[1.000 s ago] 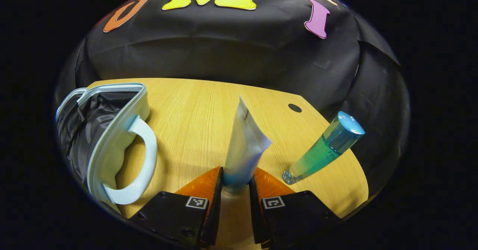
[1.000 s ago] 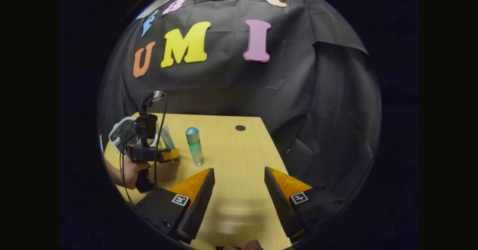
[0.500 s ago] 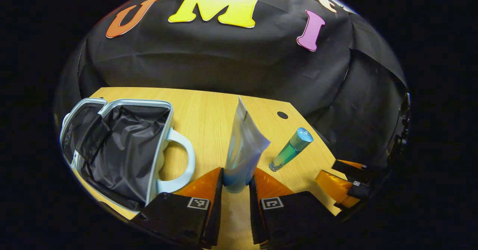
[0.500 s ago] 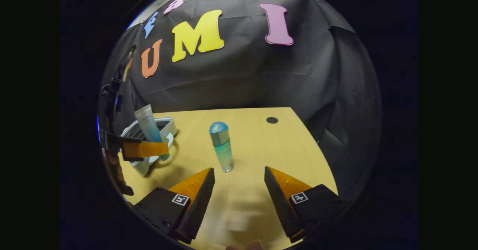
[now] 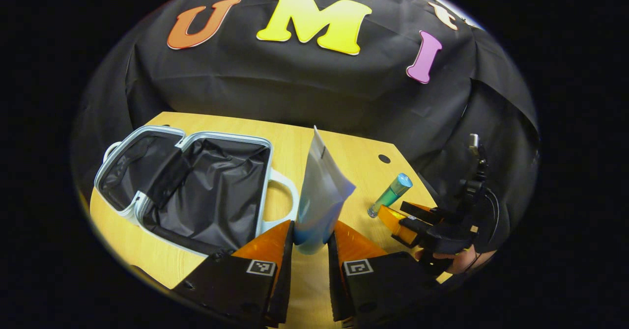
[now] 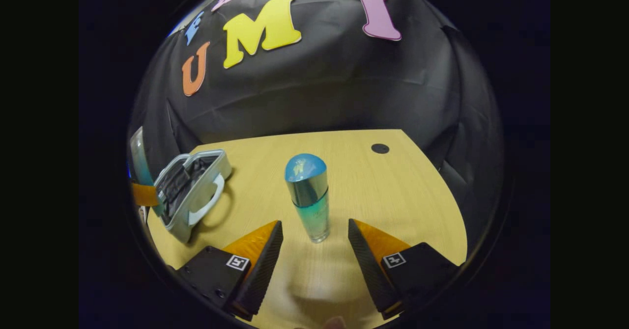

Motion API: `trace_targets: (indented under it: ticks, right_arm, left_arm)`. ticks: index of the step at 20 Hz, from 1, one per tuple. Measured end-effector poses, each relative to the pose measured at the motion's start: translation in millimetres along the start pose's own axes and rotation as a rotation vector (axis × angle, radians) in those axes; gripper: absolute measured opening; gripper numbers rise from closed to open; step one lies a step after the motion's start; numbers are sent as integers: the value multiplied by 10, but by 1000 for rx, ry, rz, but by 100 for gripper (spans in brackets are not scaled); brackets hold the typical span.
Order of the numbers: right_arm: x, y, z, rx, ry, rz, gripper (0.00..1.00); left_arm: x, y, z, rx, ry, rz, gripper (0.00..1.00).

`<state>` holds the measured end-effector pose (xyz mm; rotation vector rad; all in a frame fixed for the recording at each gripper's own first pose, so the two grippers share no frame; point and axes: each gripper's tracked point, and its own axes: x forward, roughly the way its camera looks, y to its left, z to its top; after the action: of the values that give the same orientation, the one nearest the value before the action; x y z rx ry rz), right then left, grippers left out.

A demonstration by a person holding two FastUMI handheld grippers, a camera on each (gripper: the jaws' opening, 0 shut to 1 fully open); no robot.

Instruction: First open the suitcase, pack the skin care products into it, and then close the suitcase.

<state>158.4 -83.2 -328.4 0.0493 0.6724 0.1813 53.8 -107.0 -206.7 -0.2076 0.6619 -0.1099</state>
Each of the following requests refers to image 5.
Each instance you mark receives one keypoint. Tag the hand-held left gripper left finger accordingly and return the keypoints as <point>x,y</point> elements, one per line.
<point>284,280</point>

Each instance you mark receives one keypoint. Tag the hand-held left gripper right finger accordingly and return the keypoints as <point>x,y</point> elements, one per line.
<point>334,280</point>

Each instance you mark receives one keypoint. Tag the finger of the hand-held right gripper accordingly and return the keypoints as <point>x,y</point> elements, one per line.
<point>422,212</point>
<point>413,226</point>

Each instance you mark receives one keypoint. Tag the green bottle with blue cap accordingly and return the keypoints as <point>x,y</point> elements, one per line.
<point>390,195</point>

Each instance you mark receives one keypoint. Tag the light blue squeeze tube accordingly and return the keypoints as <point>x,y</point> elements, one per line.
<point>319,196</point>

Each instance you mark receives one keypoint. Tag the light blue suitcase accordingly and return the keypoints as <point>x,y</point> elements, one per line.
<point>216,191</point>

